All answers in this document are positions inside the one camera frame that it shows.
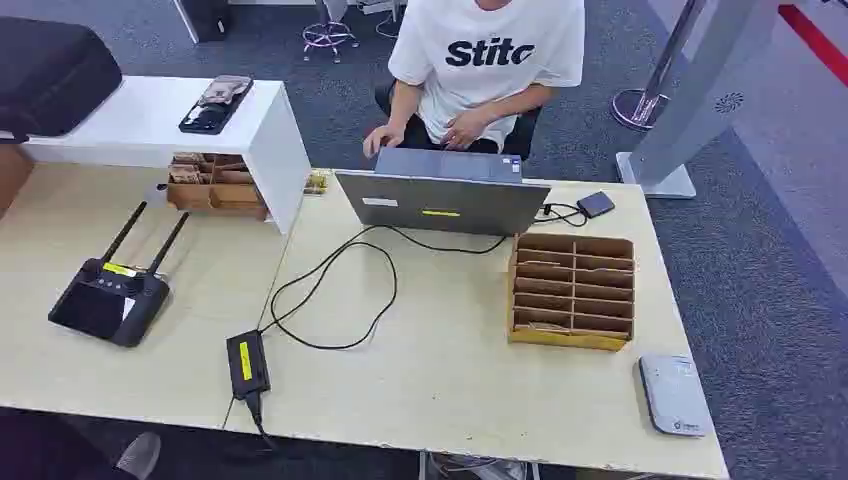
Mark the person's right hand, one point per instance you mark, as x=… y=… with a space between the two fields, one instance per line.
x=384 y=138

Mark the person's left hand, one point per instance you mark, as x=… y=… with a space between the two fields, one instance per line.
x=467 y=129

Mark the wooden card box with dividers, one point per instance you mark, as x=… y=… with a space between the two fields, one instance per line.
x=571 y=298

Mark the person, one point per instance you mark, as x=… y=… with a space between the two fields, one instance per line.
x=484 y=79

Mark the grey laptop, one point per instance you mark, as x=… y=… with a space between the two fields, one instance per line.
x=450 y=205

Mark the small clear yellow box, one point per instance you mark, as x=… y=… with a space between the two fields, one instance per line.
x=316 y=182

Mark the chrome stool base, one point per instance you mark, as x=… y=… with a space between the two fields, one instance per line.
x=329 y=33

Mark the small black hard drive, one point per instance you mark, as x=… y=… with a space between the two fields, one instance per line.
x=595 y=204

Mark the brown card stack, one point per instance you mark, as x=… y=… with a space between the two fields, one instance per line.
x=225 y=89

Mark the wooden storage box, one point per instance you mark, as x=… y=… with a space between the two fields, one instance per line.
x=225 y=195

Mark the black smartphone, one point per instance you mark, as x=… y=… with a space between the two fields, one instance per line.
x=205 y=119

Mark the cards in storage box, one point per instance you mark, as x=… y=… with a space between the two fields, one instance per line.
x=184 y=171

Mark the card in wooden box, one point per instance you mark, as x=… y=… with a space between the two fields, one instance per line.
x=546 y=326

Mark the black cabinet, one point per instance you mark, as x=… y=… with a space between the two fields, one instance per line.
x=205 y=20

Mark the silver kiosk stand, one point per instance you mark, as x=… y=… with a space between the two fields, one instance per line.
x=702 y=86

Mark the white desk shelf riser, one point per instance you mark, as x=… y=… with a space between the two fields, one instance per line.
x=139 y=119

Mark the black power adapter yellow label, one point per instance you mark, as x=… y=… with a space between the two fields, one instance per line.
x=248 y=361

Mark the black remote controller with antennas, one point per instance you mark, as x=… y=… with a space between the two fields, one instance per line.
x=106 y=305

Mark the black hard case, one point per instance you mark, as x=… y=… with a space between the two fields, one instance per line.
x=53 y=73

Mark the grey flat device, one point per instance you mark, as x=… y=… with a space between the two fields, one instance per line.
x=676 y=397

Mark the brown box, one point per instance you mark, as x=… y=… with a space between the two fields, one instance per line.
x=13 y=175

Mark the robot grey foot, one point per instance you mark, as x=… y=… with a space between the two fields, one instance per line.
x=140 y=456

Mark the chrome stanchion post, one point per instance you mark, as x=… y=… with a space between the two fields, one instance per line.
x=636 y=109

